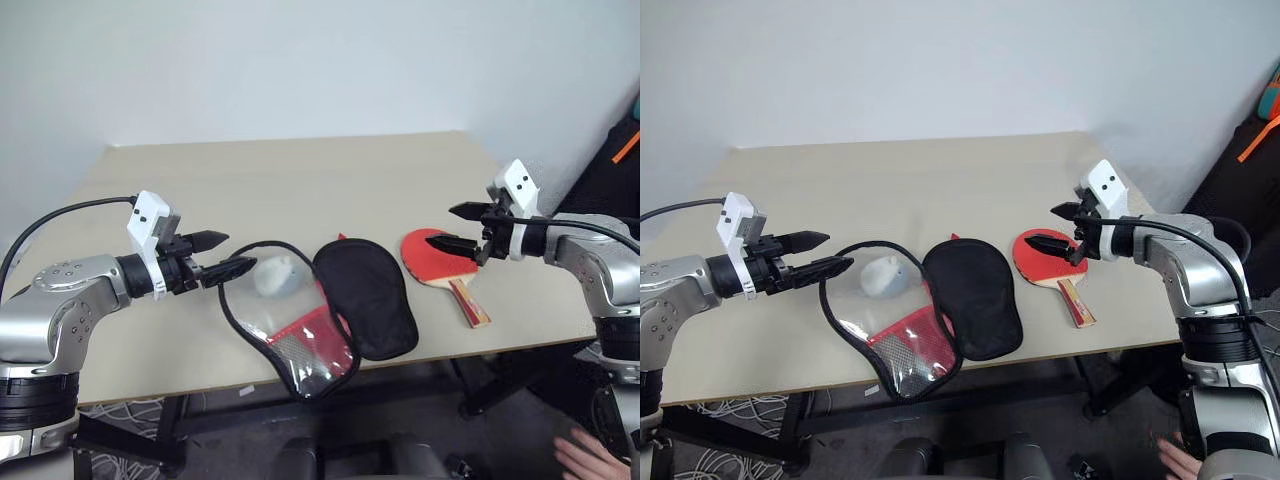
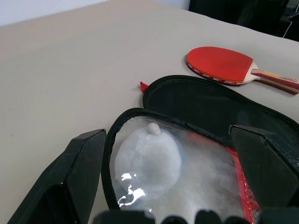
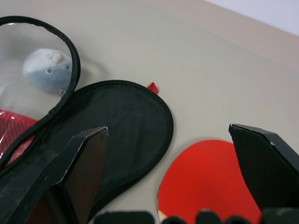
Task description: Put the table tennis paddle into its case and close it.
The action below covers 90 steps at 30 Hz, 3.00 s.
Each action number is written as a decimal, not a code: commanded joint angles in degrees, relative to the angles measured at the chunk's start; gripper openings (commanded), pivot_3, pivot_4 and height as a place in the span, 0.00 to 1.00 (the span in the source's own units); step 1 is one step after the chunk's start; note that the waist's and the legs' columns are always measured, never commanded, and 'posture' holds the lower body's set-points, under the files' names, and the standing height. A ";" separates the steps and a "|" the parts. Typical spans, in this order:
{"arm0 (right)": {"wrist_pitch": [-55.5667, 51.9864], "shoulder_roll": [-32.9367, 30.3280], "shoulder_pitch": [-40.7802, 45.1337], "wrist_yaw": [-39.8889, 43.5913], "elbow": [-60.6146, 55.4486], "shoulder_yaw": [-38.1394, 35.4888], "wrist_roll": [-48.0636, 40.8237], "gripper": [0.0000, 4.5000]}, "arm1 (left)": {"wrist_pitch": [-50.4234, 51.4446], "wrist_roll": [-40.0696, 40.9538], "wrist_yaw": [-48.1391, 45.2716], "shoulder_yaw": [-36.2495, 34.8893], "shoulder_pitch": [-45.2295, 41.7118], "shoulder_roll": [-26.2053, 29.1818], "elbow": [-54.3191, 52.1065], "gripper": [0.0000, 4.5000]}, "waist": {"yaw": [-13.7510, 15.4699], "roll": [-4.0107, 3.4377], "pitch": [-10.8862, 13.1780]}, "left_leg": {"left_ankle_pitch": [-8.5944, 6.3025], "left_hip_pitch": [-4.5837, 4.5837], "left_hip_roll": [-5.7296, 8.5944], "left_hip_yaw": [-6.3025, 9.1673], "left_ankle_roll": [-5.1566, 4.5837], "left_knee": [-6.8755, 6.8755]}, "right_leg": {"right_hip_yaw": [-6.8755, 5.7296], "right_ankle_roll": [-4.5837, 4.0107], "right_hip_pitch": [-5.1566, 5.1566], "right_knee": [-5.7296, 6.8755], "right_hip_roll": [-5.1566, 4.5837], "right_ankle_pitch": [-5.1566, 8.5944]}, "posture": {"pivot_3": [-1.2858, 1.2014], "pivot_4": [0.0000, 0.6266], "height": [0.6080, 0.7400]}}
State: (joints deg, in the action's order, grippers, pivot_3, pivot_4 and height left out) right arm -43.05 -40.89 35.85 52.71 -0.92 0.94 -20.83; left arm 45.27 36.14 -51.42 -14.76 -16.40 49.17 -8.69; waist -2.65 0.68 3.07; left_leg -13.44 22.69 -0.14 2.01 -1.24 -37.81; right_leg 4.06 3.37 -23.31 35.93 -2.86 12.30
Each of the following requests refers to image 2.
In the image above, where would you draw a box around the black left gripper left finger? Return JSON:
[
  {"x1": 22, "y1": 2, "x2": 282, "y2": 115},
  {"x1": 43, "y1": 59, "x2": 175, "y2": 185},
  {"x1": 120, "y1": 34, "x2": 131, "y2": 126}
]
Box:
[{"x1": 7, "y1": 128, "x2": 107, "y2": 224}]

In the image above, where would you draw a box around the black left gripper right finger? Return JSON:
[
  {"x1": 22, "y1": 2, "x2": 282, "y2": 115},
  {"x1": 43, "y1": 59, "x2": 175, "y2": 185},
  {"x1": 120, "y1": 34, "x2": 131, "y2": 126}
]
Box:
[{"x1": 228, "y1": 124, "x2": 299, "y2": 210}]

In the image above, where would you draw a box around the red table tennis paddle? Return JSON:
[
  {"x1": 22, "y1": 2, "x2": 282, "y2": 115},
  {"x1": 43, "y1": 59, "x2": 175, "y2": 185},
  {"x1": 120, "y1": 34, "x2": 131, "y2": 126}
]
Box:
[{"x1": 186, "y1": 46, "x2": 299, "y2": 96}]

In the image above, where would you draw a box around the thin white hanging cable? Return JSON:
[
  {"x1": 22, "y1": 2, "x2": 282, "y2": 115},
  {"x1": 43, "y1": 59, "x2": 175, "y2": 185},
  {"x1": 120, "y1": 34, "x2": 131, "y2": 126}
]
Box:
[{"x1": 283, "y1": 20, "x2": 293, "y2": 38}]

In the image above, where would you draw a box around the black red paddle case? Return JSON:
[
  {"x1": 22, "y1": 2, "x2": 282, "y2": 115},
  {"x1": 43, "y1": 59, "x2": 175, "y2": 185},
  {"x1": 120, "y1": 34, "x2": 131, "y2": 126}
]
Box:
[{"x1": 101, "y1": 74, "x2": 299, "y2": 224}]

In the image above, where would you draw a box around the white fluffy ball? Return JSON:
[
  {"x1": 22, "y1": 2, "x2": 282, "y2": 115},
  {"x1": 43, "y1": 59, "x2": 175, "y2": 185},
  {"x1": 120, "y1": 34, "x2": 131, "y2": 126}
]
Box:
[{"x1": 115, "y1": 123, "x2": 182, "y2": 194}]

